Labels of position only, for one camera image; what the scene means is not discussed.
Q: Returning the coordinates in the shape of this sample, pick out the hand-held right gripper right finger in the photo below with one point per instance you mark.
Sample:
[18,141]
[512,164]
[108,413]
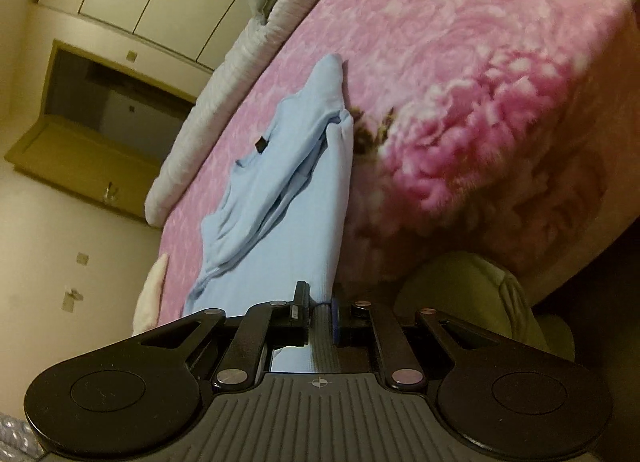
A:
[337,323]

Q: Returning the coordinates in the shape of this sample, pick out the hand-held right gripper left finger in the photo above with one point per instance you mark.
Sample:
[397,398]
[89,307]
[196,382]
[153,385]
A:
[298,316]

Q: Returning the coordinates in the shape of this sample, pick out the light blue sweater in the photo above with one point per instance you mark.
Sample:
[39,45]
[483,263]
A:
[295,222]

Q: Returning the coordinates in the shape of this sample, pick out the pale pink pillow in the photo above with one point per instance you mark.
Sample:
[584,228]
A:
[150,297]

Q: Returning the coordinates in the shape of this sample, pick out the white quilted duvet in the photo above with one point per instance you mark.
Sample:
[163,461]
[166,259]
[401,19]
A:
[210,111]

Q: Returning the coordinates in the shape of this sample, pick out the pink floral blanket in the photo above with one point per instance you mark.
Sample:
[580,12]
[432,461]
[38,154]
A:
[450,91]

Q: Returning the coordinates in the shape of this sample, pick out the bubble wrap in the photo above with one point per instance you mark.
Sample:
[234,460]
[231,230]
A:
[15,437]

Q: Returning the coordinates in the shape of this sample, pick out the wall switch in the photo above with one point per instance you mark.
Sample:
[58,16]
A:
[81,258]

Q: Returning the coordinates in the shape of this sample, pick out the wall socket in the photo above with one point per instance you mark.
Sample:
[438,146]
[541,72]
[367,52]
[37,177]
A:
[71,298]

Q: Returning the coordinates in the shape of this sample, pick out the wooden door frame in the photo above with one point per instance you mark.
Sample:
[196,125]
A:
[55,71]

